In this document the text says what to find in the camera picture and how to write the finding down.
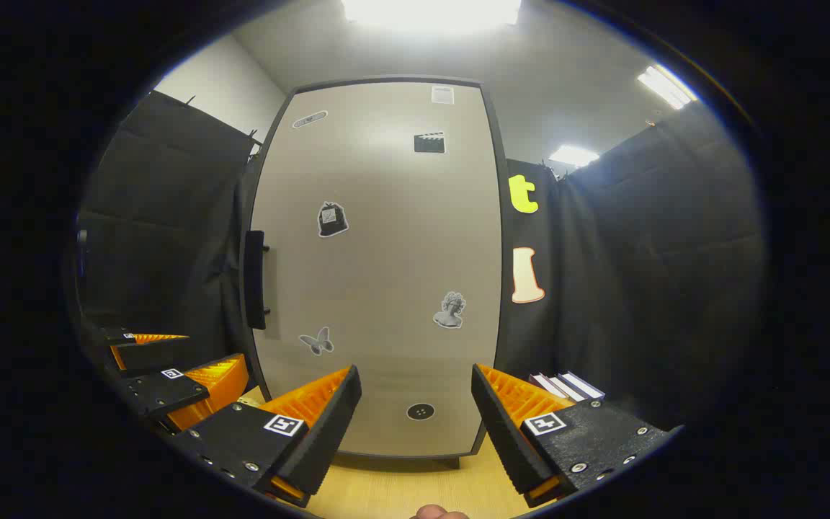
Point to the black backdrop cloth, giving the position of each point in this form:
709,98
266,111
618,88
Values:
674,252

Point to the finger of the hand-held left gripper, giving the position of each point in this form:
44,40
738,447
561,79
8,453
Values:
148,355
163,393

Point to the ceiling light panel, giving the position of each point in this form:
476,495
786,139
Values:
663,86
573,156
429,13

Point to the grey cover book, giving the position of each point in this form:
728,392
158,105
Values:
588,386

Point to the maroon cover book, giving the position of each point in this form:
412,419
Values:
539,384

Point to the white spine book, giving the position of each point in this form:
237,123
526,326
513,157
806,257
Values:
565,389

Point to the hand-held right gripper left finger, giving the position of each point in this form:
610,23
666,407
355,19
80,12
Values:
328,432

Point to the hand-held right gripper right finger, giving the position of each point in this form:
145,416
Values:
501,432

